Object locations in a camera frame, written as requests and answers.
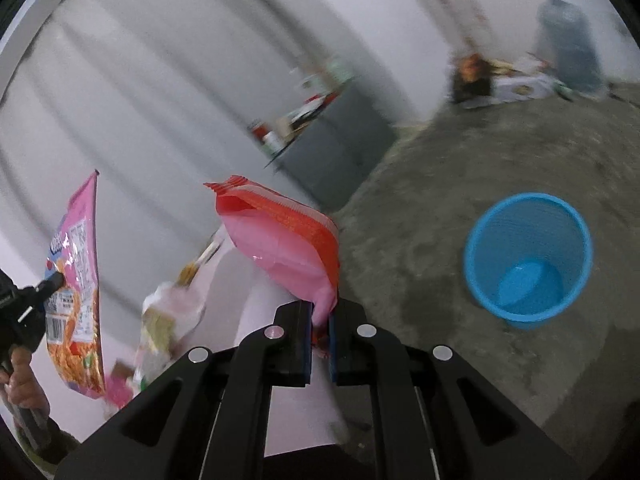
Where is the blue mesh trash basket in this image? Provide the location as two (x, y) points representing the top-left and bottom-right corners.
(463, 193), (593, 330)

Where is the yellow snack wrapper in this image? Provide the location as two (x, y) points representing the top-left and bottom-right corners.
(134, 282), (204, 390)

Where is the grey curtain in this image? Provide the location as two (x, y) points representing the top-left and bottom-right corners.
(0, 0), (392, 311)

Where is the large blue water jug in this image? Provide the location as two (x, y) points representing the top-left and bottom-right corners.
(536, 0), (606, 99)

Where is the pink purple snack bag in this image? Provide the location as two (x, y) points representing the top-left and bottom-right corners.
(44, 172), (106, 399)

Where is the pink printed tablecloth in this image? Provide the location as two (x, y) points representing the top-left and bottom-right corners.
(101, 228), (349, 455)

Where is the rolled calendar poster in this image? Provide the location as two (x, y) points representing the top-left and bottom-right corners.
(438, 0), (494, 51)

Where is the red pink snack bag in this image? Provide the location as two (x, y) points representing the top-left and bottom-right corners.
(206, 176), (340, 334)

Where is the dark snack box floor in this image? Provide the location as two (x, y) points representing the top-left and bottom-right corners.
(451, 53), (492, 104)

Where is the left hand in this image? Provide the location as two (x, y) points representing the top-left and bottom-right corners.
(1, 347), (50, 422)

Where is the grey storage cabinet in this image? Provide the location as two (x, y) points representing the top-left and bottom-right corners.
(272, 82), (397, 212)

